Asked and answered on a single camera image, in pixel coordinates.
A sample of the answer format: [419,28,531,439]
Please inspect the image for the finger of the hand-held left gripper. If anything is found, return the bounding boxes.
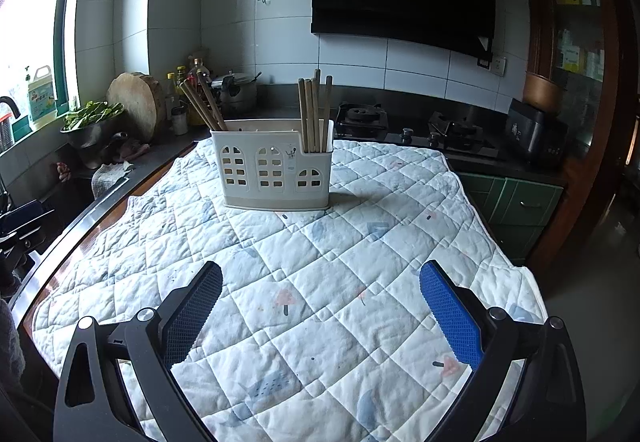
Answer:
[0,199,56,239]

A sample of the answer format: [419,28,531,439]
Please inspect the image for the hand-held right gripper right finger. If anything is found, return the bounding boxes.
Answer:
[419,259,588,442]

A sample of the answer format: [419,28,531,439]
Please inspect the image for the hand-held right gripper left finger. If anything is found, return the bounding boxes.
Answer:
[52,261,224,442]

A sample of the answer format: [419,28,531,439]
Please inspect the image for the white plastic utensil holder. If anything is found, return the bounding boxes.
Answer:
[210,118,335,212]

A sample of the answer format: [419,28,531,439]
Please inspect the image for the wooden chopstick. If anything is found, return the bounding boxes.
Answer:
[185,78,220,132]
[313,69,321,154]
[306,78,315,154]
[179,82,216,132]
[191,75,223,132]
[322,75,334,154]
[197,70,227,132]
[298,78,309,154]

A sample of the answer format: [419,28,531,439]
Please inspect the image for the person's left hand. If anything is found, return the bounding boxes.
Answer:
[0,297,27,390]

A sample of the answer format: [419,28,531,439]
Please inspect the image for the kitchen sink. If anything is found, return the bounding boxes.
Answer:
[0,142,126,248]

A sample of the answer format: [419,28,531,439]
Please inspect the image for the grey white rag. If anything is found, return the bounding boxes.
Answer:
[91,161,134,199]

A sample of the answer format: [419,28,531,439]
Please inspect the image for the steel bowl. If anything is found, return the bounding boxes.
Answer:
[60,114,126,170]

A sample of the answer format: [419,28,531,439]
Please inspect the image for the black faucet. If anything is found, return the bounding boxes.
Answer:
[0,96,22,124]

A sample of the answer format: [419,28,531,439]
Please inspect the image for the white quilted mat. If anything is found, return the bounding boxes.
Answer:
[22,137,548,442]

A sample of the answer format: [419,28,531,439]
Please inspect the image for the leafy green vegetables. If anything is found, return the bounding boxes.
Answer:
[61,101,125,131]

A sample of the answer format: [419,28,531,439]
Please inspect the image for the dark pinkish cloth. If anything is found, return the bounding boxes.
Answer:
[102,132,151,163]

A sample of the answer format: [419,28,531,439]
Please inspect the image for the green lower cabinet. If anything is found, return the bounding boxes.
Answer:
[457,171,566,263]

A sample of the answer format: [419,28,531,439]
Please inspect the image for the round wooden cutting board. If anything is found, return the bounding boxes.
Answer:
[106,72,166,144]

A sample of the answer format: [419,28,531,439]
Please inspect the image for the white cup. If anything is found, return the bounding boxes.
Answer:
[171,104,190,135]

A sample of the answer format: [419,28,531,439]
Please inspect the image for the black gas stove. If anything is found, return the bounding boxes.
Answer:
[334,101,501,160]

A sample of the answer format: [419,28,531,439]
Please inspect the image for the yellow cap oil bottle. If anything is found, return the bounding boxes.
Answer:
[165,72,181,120]

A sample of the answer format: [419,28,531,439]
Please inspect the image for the black countertop appliance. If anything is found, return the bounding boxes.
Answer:
[504,98,569,168]

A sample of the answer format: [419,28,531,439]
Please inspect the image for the steel pot with lid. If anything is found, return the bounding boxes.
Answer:
[212,71,262,115]

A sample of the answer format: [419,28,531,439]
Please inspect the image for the copper pot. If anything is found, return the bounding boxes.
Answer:
[522,72,568,115]

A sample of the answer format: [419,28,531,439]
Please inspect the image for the wooden glass-door cabinet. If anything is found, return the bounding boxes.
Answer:
[522,0,627,173]

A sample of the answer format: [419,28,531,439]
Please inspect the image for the detergent bottle with handle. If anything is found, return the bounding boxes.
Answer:
[27,64,57,132]

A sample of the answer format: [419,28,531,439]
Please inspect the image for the white wall socket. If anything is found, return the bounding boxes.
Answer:
[477,53,507,76]

